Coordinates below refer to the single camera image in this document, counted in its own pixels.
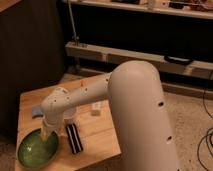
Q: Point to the clear plastic cup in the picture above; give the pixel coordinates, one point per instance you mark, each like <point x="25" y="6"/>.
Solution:
<point x="69" y="115"/>

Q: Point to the black striped rectangular block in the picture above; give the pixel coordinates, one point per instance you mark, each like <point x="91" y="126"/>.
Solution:
<point x="74" y="139"/>

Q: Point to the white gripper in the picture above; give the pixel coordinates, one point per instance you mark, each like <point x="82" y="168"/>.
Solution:
<point x="47" y="129"/>

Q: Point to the black handle on beam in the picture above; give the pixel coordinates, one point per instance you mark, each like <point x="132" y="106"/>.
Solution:
<point x="178" y="60"/>

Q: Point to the grey metal shelf beam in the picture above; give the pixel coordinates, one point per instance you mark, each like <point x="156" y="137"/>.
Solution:
<point x="117" y="56"/>

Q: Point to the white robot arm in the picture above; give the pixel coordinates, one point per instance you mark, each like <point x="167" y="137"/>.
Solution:
<point x="137" y="105"/>

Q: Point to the blue sponge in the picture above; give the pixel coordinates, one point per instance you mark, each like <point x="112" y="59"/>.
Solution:
<point x="36" y="112"/>

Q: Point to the metal vertical pole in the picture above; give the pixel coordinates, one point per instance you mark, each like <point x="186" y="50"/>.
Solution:
<point x="75" y="37"/>

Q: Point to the small white bottle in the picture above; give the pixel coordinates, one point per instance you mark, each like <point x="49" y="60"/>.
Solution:
<point x="96" y="109"/>

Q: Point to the upper wooden shelf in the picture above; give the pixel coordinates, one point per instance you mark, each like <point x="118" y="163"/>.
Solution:
<point x="142" y="8"/>

